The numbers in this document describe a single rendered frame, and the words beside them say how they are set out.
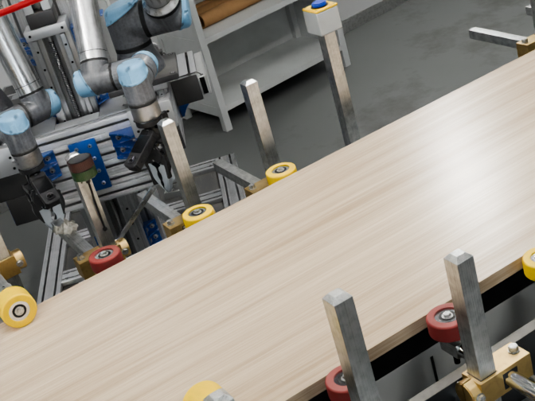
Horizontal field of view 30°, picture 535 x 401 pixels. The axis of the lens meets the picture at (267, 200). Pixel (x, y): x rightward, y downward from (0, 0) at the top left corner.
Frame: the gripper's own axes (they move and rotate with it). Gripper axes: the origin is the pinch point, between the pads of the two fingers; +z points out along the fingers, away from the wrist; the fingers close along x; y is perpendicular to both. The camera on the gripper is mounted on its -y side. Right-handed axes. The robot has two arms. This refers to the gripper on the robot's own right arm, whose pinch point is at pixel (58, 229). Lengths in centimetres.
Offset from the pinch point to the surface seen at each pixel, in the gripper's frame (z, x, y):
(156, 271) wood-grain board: -7, -6, -61
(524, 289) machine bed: 3, -60, -121
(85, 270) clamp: -2.0, 4.1, -34.3
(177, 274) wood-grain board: -7, -8, -67
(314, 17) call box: -38, -76, -34
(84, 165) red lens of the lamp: -29.5, -4.0, -39.5
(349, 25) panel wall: 79, -263, 259
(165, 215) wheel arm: -0.6, -23.6, -23.7
